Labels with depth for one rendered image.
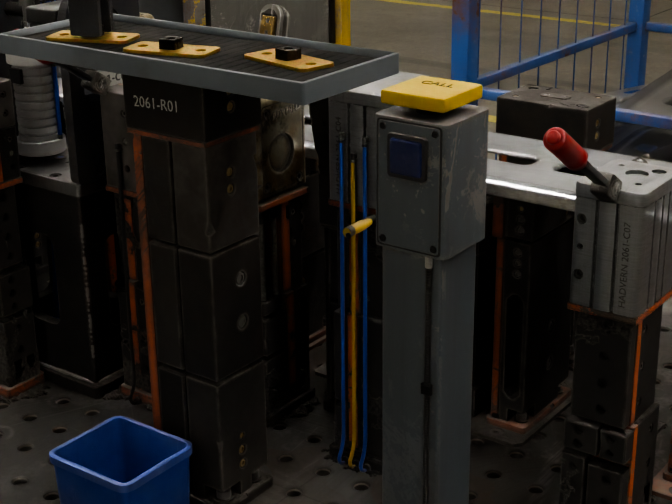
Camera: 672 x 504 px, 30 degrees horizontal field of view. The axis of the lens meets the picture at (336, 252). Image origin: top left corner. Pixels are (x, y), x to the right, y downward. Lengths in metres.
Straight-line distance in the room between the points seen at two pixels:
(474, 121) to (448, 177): 0.05
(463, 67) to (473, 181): 2.54
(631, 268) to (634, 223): 0.04
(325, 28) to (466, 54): 1.85
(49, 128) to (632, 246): 0.72
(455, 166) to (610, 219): 0.18
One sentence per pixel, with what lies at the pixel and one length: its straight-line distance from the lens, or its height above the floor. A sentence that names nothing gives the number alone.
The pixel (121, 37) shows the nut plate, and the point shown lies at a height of 1.16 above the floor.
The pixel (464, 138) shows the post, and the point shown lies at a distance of 0.99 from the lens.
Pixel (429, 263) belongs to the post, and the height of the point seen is 1.02.
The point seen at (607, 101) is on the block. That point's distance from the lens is 1.52.
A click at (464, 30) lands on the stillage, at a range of 3.53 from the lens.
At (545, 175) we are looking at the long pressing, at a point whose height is 1.00.
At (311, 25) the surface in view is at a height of 0.42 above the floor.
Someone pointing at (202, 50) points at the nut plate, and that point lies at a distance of 1.15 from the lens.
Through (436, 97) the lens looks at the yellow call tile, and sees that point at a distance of 0.97.
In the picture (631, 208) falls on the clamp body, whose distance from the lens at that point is 1.10.
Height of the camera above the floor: 1.39
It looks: 21 degrees down
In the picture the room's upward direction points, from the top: 1 degrees counter-clockwise
